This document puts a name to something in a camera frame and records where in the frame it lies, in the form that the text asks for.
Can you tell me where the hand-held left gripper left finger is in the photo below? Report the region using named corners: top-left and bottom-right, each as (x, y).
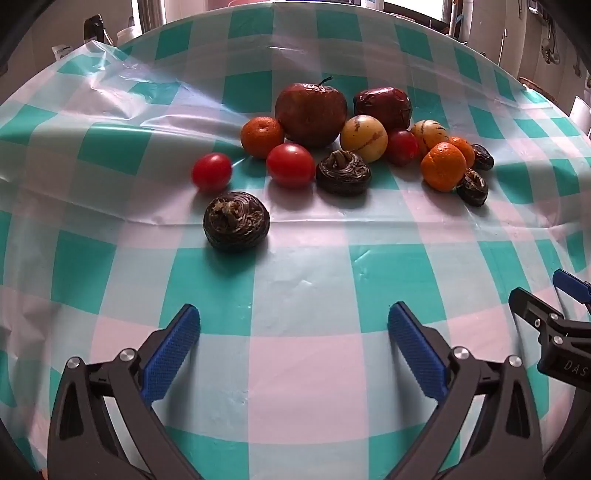
top-left (46, 303), bottom-right (204, 480)

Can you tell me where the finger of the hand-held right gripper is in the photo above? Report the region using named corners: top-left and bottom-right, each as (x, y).
top-left (553, 268), bottom-right (591, 304)
top-left (508, 287), bottom-right (565, 331)

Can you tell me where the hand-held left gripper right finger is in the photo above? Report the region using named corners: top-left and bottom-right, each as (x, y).
top-left (385, 301), bottom-right (543, 480)

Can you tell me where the dark brown water chestnut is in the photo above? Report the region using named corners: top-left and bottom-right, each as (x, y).
top-left (203, 191), bottom-right (270, 252)
top-left (457, 168), bottom-right (489, 207)
top-left (470, 144), bottom-right (494, 171)
top-left (316, 150), bottom-right (372, 195)

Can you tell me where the orange tangerine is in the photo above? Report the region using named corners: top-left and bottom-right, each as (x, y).
top-left (420, 142), bottom-right (467, 193)
top-left (448, 136), bottom-right (476, 169)
top-left (240, 116), bottom-right (285, 159)

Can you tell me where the small dark red apple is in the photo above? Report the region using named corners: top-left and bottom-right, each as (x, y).
top-left (353, 87), bottom-right (413, 132)

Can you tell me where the white kettle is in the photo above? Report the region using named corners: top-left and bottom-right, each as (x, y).
top-left (570, 95), bottom-right (591, 134)

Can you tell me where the small dark red tomato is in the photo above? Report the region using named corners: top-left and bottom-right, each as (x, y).
top-left (386, 129), bottom-right (420, 167)

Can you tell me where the yellow striped round fruit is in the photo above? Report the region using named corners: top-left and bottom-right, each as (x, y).
top-left (340, 115), bottom-right (389, 163)
top-left (410, 119), bottom-right (450, 158)

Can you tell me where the large wrinkled red apple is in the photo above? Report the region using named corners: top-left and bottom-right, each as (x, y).
top-left (275, 76), bottom-right (348, 148)

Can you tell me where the window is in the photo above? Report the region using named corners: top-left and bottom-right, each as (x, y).
top-left (383, 0), bottom-right (451, 21)

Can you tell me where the black object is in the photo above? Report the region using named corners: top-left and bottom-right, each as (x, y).
top-left (84, 15), bottom-right (106, 47)

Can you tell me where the steel thermos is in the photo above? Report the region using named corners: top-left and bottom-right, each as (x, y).
top-left (139, 0), bottom-right (167, 24)

